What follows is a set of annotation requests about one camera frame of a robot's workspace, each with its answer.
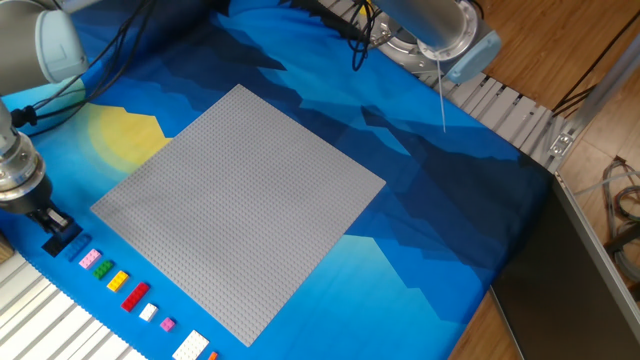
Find black flat panel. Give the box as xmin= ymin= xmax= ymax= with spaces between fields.
xmin=492 ymin=174 xmax=640 ymax=360

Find aluminium beam with corner bracket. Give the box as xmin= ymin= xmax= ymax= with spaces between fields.
xmin=547 ymin=34 xmax=640 ymax=174

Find blue mountain print cloth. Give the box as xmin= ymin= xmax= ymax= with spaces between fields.
xmin=0 ymin=0 xmax=554 ymax=360

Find small white Lego brick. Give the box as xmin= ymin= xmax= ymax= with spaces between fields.
xmin=138 ymin=302 xmax=160 ymax=323

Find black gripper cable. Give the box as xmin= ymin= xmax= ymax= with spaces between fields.
xmin=8 ymin=0 xmax=157 ymax=137

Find large grey Lego baseplate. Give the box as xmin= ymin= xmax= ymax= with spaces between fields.
xmin=89 ymin=83 xmax=387 ymax=348

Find green Lego brick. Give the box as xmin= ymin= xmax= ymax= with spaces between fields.
xmin=92 ymin=259 xmax=115 ymax=281

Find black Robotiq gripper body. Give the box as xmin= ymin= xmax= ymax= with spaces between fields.
xmin=0 ymin=174 xmax=54 ymax=216

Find pink Lego brick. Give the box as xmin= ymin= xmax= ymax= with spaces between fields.
xmin=78 ymin=248 xmax=103 ymax=271

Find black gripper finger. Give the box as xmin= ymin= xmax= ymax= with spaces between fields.
xmin=27 ymin=209 xmax=62 ymax=236
xmin=44 ymin=206 xmax=76 ymax=229

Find yellow Lego brick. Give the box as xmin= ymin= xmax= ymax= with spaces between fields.
xmin=106 ymin=269 xmax=130 ymax=294

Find large white Lego plate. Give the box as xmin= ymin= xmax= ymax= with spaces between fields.
xmin=171 ymin=329 xmax=211 ymax=360

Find coiled grey cables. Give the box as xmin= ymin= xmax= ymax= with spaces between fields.
xmin=602 ymin=155 xmax=640 ymax=284

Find black floor cables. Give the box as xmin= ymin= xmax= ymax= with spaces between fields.
xmin=552 ymin=22 xmax=640 ymax=115

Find black looped base cable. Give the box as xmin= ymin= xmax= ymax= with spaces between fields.
xmin=347 ymin=0 xmax=386 ymax=72

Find blue Lego brick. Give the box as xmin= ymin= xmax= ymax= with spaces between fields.
xmin=63 ymin=233 xmax=94 ymax=263

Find black Lego plate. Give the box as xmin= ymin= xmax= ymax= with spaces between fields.
xmin=41 ymin=222 xmax=84 ymax=258

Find red Lego brick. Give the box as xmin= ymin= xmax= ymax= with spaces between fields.
xmin=120 ymin=281 xmax=151 ymax=314

